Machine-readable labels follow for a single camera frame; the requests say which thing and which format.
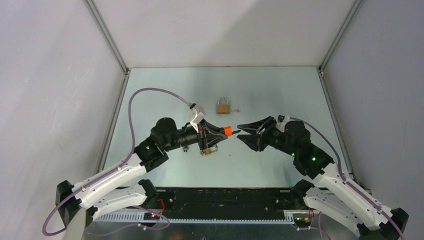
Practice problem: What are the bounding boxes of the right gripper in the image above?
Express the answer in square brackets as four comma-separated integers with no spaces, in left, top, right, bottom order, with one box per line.
[236,116,298,157]

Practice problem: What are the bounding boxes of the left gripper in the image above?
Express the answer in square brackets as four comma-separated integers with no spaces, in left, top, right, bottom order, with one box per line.
[162,118,227,152]

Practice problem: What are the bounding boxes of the orange black padlock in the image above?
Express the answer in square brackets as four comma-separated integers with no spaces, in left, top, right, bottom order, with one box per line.
[223,126,241,137]

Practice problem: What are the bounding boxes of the large brass padlock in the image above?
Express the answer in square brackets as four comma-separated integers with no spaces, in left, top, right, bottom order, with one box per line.
[215,97,231,115]

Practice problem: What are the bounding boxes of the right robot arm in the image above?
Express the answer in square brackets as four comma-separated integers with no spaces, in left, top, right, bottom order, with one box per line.
[237,115,409,240]

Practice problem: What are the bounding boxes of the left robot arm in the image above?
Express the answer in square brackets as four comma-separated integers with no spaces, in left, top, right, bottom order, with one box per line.
[55,117,234,226]

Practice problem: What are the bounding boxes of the small closed brass padlock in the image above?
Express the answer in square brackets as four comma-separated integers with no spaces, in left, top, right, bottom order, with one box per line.
[200,147,218,156]

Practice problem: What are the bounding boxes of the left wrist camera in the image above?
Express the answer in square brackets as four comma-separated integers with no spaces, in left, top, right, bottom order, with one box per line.
[189,103,206,132]

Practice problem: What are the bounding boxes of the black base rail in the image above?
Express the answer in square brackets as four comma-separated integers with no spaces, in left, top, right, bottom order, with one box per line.
[143,187,318,221]

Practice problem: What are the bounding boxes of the left aluminium frame post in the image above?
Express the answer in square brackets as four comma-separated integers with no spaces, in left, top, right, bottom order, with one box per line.
[83,0,129,75]

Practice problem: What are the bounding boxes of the aluminium frame post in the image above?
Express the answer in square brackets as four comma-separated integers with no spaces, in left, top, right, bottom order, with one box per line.
[317,0,363,77]
[83,0,129,75]

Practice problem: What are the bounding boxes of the right aluminium frame post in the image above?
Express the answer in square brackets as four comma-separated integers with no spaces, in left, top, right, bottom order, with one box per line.
[317,0,363,77]

